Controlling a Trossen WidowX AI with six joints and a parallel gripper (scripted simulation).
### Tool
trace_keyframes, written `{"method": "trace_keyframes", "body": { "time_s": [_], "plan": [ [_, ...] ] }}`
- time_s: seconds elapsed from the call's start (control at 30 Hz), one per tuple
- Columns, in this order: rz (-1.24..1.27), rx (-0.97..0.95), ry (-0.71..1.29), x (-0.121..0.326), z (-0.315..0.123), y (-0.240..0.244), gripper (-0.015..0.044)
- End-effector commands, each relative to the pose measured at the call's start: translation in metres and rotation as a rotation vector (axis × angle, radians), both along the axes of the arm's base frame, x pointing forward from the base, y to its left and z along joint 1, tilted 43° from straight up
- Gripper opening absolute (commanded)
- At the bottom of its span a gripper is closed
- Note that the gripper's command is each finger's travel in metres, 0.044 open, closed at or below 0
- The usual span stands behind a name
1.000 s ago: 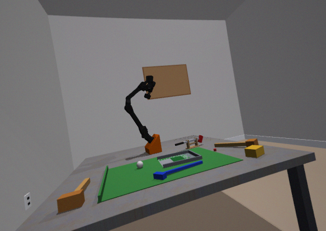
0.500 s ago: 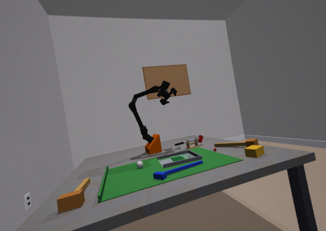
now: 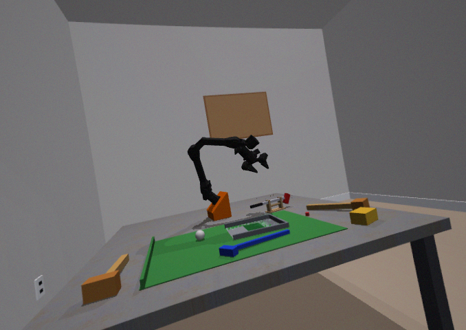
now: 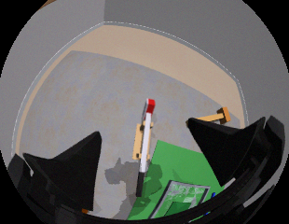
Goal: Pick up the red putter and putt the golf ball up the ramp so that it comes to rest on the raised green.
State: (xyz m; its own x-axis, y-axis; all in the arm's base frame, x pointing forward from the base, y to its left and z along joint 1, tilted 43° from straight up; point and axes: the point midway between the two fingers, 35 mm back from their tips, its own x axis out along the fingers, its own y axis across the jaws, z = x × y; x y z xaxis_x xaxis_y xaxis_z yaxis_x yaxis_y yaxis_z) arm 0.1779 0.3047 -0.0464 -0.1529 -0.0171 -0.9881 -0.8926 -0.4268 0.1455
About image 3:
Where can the blue putter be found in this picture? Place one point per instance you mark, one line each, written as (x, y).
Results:
(232, 250)

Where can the brown wooden mallet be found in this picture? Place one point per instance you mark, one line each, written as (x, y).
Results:
(104, 285)
(357, 203)

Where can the green flat mat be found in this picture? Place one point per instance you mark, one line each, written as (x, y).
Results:
(180, 256)

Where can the white golf ball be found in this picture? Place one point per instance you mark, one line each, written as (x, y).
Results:
(200, 234)

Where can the yellow block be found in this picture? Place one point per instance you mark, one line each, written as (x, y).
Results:
(363, 216)

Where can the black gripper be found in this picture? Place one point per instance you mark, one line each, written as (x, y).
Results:
(251, 159)

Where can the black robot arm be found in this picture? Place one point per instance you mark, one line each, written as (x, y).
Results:
(240, 146)

